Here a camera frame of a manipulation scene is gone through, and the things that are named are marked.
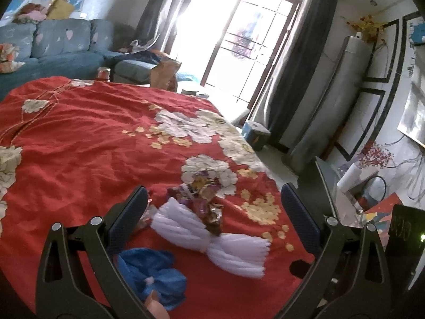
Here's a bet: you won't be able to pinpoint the pile of stuffed toys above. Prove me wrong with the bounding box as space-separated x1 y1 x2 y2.
12 3 47 24

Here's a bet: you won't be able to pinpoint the white coffee table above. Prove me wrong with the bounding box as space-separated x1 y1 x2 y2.
181 86 252 127

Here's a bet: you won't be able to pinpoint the brown paper bag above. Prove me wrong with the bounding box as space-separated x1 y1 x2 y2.
149 58 182 91

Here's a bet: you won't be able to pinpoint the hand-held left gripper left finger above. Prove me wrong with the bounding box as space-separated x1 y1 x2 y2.
35 185 156 319

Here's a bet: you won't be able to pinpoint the glass balcony door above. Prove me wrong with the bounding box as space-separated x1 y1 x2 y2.
163 0 316 107

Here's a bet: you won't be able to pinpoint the grey covered standing air conditioner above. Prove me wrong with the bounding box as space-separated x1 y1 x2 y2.
287 35 371 174

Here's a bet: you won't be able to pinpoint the blue storage box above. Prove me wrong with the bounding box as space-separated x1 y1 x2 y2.
242 121 271 151

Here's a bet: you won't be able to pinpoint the blue fabric sofa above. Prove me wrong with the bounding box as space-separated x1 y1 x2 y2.
0 18 200 91

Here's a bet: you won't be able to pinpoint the red floral blanket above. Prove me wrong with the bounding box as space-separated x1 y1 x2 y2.
0 76 316 319

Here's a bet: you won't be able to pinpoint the glass television cabinet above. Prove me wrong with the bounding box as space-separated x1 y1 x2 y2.
314 156 393 227

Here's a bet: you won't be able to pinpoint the person's left hand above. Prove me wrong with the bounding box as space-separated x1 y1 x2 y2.
144 289 169 319

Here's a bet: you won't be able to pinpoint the colourful painting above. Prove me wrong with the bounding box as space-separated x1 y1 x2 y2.
362 193 406 240

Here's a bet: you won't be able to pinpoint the red artificial flower branches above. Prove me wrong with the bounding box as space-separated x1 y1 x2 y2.
360 141 396 169

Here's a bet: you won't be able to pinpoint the wall television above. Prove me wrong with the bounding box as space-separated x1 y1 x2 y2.
397 81 425 149

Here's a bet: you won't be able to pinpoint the yellow artificial flowers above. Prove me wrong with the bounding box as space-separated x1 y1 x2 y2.
346 15 388 43

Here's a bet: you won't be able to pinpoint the orange patterned cushion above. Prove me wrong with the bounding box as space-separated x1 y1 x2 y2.
0 43 26 74

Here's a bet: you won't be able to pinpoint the yellow cushion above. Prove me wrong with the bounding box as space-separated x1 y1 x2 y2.
46 0 75 21

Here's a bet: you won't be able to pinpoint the hanging patterned cloth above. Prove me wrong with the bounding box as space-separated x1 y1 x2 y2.
232 10 264 61

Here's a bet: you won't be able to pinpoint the blue wall picture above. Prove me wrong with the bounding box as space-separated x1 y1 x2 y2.
407 20 425 46

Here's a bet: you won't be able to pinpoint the dark grey curtain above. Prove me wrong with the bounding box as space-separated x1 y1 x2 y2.
134 0 177 46
266 0 340 147

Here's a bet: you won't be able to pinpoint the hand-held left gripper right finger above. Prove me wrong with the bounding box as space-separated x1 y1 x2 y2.
274 182 401 319

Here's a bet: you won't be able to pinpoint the black cable loop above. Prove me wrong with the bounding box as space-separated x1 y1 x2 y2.
366 174 388 204

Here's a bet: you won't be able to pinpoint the shiny purple wrapper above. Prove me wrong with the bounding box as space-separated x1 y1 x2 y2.
139 169 226 237

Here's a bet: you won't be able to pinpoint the dark clothes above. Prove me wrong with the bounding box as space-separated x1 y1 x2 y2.
133 48 167 64

